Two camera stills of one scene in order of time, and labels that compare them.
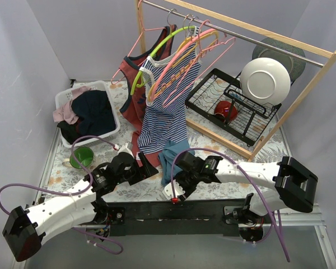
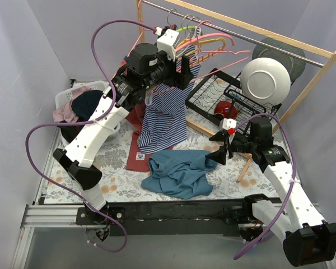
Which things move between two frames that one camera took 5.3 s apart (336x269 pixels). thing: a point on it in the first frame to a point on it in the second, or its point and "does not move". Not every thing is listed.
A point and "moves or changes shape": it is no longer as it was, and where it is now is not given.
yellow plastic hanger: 188,72 to 189,40
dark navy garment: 96,115 does not move
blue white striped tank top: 168,89 does not move
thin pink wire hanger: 167,98 to 197,47
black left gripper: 141,170 to 176,75
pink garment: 66,113 does not move
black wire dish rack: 220,98 does not move
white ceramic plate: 265,80 does not move
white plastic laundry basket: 63,96 does not move
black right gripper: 183,182 to 228,146
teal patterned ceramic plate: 295,66 does not move
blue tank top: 169,149 moves or changes shape
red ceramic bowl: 227,109 does not move
